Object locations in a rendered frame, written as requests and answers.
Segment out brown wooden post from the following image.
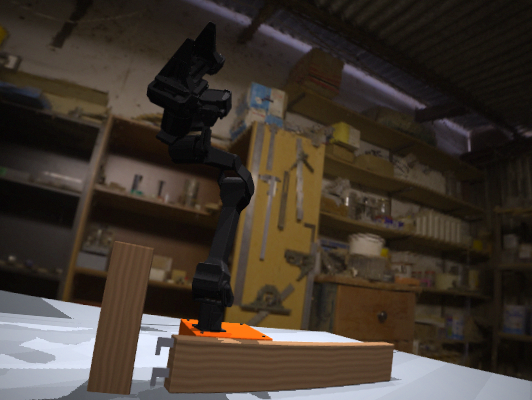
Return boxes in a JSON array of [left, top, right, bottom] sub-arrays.
[[87, 241, 154, 395]]

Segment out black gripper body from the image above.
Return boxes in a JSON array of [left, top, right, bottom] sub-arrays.
[[146, 53, 226, 118]]

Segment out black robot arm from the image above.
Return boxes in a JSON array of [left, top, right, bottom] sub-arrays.
[[155, 85, 254, 332]]

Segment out wooden side rail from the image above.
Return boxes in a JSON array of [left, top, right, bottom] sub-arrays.
[[150, 334, 394, 394]]

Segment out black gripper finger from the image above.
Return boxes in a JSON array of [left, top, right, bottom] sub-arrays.
[[194, 21, 223, 65], [155, 37, 196, 96]]

